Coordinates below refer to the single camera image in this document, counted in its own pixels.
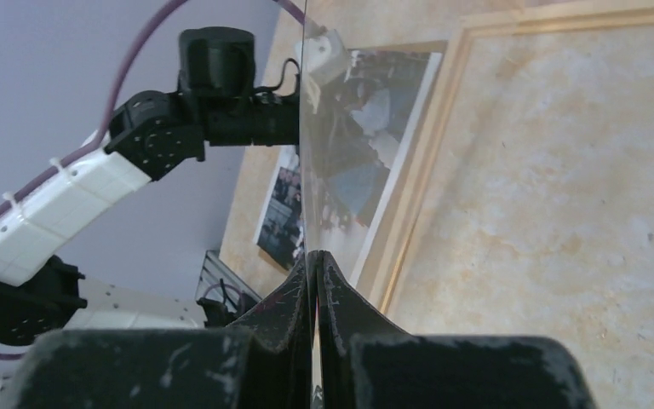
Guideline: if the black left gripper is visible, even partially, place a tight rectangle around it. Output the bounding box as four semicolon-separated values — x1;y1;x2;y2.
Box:
177;26;300;147

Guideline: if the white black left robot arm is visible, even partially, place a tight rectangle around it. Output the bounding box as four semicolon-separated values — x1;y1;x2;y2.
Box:
0;26;300;360

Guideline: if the clear acrylic sheet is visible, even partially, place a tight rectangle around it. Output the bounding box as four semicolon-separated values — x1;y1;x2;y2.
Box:
300;1;467;284

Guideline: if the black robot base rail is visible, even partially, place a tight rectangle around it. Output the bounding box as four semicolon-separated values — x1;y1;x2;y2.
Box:
195;251;262;327

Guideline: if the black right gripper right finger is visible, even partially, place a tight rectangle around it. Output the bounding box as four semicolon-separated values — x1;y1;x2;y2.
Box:
315;251;596;408

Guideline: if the brown cardboard backing board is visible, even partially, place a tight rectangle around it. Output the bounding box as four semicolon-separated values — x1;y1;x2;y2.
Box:
347;39;450;55

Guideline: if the printed colour photo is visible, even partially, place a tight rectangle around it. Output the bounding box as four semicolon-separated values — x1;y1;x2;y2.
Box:
254;51;443;280

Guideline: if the light wooden picture frame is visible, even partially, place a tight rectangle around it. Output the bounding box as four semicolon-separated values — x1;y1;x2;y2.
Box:
369;1;654;314

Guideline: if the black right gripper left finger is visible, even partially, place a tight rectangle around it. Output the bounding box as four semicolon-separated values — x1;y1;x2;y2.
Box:
0;261;313;408

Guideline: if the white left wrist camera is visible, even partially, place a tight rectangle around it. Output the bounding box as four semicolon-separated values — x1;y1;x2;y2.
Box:
295;30;350;86

